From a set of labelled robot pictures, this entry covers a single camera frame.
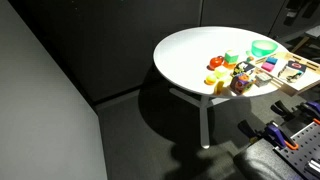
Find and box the dark metal plate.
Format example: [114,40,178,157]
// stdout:
[232,138,301,180]

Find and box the green plastic bowl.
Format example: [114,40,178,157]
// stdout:
[250,39,279,58]

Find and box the pink block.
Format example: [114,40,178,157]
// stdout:
[260,61,275,72]

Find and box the purple clamp with orange trigger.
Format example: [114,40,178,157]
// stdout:
[264,121,299,151]

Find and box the small grey cube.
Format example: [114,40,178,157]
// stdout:
[254,72,273,88]

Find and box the black handled clamp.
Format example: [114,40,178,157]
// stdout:
[237,119,268,143]
[270,99,298,122]

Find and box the blue block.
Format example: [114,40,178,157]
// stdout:
[265,56,279,66]

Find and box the yellow toy banana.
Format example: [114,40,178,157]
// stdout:
[213,79,226,96]

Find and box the red toy tomato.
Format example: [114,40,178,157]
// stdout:
[208,55,225,70]

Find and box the green cube block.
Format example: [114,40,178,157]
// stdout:
[223,49,240,65]

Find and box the orange block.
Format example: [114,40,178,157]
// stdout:
[222,60,238,70]

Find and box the black perforated board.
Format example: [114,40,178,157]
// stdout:
[273,121,320,180]

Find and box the white table pedestal base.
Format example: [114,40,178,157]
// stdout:
[168,87,231,150]

